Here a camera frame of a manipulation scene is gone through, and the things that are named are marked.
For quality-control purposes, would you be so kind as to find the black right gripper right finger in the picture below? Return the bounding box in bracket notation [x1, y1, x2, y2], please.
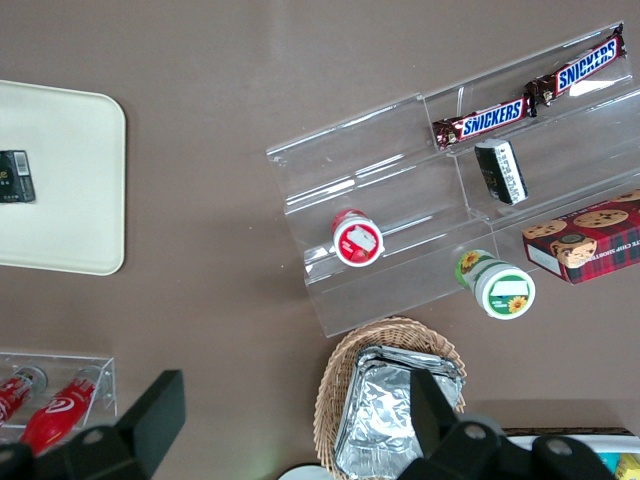
[408, 369, 502, 464]

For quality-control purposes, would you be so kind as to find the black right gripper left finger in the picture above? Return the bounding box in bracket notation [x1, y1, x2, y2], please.
[64, 369, 187, 480]

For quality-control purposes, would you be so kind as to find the aluminium foil tray stack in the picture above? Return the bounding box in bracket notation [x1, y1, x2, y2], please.
[333, 343, 467, 474]

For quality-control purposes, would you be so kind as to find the white rectangular snack tray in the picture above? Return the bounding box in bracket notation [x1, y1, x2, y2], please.
[499, 426, 640, 480]

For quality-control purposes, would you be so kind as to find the light oval wicker basket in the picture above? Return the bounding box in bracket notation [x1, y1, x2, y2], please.
[312, 315, 467, 476]

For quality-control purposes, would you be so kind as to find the beige plastic tray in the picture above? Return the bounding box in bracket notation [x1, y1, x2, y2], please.
[0, 79, 127, 277]

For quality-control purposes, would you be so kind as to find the clear acrylic bottle rack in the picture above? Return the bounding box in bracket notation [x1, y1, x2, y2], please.
[0, 351, 119, 441]

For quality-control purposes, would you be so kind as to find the red cola bottle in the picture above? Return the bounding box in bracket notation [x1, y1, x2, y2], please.
[0, 366, 49, 426]
[18, 366, 104, 454]

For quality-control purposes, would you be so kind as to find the green lidded yogurt cup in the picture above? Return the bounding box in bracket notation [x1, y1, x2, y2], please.
[453, 248, 538, 320]

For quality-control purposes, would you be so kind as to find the teal snack packet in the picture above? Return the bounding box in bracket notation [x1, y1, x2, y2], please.
[594, 451, 626, 476]

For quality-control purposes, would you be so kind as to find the red lidded yogurt cup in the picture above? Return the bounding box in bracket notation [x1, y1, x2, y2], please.
[331, 208, 387, 268]

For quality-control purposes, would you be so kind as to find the red tartan cookie box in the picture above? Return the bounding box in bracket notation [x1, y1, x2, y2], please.
[521, 188, 640, 285]

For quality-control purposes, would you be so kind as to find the black white small box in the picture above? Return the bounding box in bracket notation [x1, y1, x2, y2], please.
[473, 139, 529, 206]

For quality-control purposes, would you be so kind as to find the clear acrylic stepped stand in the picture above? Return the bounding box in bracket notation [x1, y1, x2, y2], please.
[422, 19, 640, 281]
[266, 92, 499, 337]

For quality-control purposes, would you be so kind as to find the small black card box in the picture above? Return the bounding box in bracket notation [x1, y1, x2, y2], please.
[0, 149, 38, 206]

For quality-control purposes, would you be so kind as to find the Snickers chocolate bar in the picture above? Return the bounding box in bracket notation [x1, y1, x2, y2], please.
[524, 33, 629, 107]
[431, 96, 539, 153]

